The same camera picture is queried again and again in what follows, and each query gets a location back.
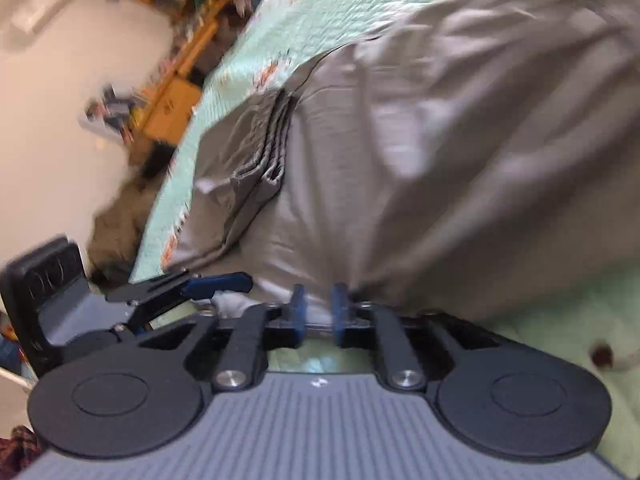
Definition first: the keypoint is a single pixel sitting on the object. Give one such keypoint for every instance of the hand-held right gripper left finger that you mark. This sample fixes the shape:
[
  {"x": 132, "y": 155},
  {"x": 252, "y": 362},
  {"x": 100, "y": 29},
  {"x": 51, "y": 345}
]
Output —
[{"x": 298, "y": 310}]

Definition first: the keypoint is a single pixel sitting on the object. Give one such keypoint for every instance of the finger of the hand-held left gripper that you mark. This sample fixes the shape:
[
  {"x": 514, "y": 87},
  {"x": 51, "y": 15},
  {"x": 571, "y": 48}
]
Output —
[{"x": 220, "y": 285}]

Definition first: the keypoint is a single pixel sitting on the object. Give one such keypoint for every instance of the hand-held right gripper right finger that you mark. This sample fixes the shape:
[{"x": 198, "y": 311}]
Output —
[{"x": 340, "y": 310}]

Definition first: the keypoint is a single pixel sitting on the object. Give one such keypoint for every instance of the grey pants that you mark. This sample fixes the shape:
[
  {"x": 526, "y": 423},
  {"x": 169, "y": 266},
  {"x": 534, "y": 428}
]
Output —
[{"x": 425, "y": 160}]

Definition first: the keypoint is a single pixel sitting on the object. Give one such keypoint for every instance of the brown coat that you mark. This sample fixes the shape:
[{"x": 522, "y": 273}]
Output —
[{"x": 120, "y": 230}]

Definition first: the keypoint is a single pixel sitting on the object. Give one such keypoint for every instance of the red plaid cloth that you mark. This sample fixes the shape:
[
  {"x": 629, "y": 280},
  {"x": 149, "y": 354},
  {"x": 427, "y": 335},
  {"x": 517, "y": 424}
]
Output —
[{"x": 20, "y": 450}]

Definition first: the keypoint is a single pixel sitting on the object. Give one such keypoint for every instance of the wooden desk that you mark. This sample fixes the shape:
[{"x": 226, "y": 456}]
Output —
[{"x": 172, "y": 105}]

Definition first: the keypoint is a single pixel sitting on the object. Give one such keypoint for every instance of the green bee quilt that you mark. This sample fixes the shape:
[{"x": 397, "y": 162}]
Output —
[{"x": 310, "y": 10}]

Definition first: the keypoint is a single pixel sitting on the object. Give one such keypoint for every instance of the white air conditioner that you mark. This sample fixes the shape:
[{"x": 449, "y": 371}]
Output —
[{"x": 45, "y": 7}]

